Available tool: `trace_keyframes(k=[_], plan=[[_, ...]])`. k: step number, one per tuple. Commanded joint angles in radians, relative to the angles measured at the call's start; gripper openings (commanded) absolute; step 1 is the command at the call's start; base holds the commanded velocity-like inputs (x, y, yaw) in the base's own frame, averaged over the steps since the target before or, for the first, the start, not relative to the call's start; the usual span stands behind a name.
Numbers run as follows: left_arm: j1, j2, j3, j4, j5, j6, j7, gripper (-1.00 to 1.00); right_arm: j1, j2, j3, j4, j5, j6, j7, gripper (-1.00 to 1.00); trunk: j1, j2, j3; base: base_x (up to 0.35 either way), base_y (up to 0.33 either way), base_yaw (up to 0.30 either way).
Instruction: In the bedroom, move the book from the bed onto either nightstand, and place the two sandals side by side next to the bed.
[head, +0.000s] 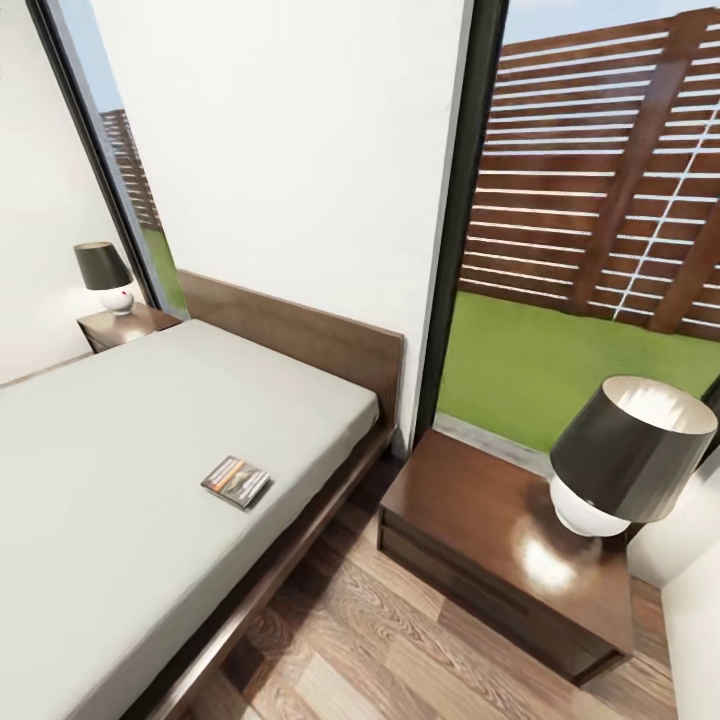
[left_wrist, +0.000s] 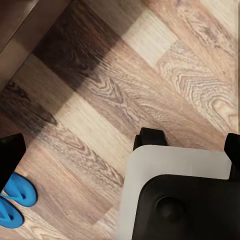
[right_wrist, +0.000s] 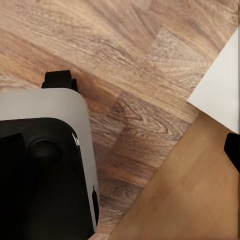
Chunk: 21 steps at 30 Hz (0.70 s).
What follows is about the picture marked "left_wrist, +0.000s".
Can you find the bed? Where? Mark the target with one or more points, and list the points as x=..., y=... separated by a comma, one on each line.
x=23, y=25

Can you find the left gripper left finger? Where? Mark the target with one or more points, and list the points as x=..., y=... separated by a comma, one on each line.
x=12, y=150

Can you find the sandal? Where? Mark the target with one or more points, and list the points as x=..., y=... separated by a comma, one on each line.
x=21, y=190
x=10, y=216

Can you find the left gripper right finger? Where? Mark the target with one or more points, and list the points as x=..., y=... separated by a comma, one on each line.
x=232, y=149

